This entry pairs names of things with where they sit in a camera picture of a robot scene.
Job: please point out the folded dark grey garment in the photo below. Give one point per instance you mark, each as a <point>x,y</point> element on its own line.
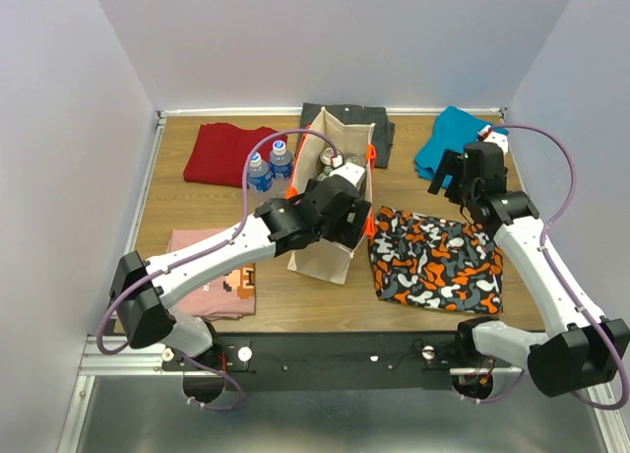
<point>356,114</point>

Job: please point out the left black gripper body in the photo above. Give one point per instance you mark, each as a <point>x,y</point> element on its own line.
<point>345,232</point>

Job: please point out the folded red shirt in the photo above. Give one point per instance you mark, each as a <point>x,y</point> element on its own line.
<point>220,153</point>

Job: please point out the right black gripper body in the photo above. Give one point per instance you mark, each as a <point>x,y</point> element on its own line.
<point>467,191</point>

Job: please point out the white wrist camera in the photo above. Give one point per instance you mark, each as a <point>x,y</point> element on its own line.
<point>352,173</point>
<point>488,135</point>

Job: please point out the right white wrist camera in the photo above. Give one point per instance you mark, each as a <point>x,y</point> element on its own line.
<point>488,135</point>

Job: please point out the folded pink graphic shirt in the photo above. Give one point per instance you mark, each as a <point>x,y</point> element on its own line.
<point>231,296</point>

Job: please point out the beige canvas tote bag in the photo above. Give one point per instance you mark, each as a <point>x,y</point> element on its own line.
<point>325,260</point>

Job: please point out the folded teal shirt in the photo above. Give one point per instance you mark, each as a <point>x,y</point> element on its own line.
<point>452,130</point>

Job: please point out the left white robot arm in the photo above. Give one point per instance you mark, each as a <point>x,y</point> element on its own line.
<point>144,293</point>

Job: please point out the blue cap water bottle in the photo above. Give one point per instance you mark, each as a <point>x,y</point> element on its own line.
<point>259,181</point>

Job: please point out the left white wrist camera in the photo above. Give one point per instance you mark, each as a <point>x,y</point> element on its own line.
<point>352,173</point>

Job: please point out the orange camouflage folded garment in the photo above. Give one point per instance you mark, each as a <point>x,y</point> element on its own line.
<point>435,263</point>

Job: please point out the blue cap bottle front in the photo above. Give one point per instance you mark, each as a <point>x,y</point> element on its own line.
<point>281,166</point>

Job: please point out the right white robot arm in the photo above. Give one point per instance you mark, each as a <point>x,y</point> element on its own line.
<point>580,346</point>

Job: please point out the aluminium table frame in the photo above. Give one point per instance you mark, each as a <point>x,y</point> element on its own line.
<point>134,408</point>

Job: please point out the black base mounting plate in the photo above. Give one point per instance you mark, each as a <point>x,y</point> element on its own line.
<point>342,360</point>

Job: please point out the silver top can right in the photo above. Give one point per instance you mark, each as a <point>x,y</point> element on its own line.
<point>358,160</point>

